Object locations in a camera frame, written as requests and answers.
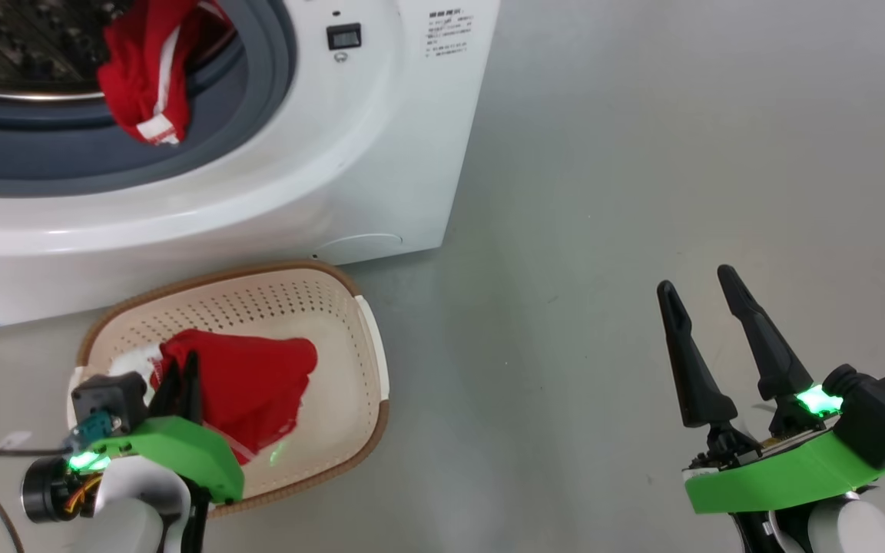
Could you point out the plain red garment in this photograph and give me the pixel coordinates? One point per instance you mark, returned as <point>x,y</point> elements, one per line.
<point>258,384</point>

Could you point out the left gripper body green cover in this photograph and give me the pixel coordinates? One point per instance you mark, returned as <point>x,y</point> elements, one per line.
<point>181,457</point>

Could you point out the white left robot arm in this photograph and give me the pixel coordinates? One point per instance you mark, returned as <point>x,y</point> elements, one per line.
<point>135,514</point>

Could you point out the steel washer drum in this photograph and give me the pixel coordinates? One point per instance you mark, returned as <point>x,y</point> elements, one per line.
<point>28,46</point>

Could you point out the black door lock slot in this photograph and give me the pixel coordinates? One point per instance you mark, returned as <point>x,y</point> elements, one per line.
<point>343,36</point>

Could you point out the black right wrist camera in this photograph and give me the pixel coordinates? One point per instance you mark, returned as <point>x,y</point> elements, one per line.
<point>880,418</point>

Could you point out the grey rubber door gasket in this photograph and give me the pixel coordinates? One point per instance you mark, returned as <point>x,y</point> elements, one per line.
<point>243,115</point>

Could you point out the white front-load washing machine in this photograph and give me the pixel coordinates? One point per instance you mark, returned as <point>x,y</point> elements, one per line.
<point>381,153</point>

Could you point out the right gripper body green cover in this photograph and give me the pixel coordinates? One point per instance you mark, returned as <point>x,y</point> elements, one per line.
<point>780,476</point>

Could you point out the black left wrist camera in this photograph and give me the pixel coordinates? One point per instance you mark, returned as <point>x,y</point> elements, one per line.
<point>108,399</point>

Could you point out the cream perforated laundry basket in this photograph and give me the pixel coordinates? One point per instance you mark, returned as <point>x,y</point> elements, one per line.
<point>335,369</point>

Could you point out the round filter cover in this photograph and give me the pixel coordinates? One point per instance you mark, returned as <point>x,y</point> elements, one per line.
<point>362,247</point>

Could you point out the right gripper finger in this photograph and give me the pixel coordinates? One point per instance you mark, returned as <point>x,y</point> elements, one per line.
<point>769,346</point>
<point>692,369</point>

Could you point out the red garment with white stripes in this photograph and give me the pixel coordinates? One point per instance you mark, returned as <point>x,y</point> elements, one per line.
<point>135,84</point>

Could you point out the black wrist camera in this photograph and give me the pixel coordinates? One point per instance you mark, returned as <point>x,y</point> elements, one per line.
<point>108,399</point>
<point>880,418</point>

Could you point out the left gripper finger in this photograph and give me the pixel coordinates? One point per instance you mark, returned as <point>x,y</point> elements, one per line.
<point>192,392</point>
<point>168,399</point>

